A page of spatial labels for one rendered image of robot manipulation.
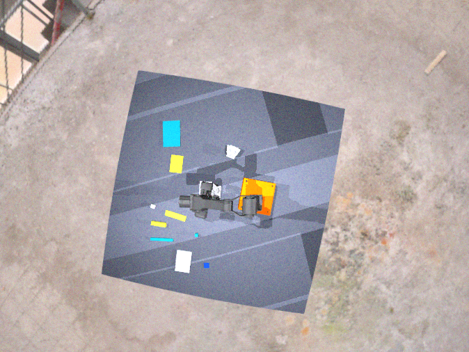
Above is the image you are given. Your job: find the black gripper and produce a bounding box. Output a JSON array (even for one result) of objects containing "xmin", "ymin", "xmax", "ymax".
[{"xmin": 195, "ymin": 182, "xmax": 213, "ymax": 218}]

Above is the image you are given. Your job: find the cyan rectangular block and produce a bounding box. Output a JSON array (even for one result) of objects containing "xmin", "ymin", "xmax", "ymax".
[{"xmin": 163, "ymin": 120, "xmax": 180, "ymax": 147}]

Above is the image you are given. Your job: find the white curved plate with holes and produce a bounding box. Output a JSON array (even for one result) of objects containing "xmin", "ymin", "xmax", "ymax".
[{"xmin": 212, "ymin": 186, "xmax": 221, "ymax": 198}]

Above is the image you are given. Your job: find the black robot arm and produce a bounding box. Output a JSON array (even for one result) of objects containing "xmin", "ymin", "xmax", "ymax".
[{"xmin": 179, "ymin": 194, "xmax": 263, "ymax": 218}]

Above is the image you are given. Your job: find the white housing plate with two round holes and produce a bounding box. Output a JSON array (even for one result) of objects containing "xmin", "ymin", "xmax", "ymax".
[{"xmin": 227, "ymin": 145, "xmax": 240, "ymax": 157}]

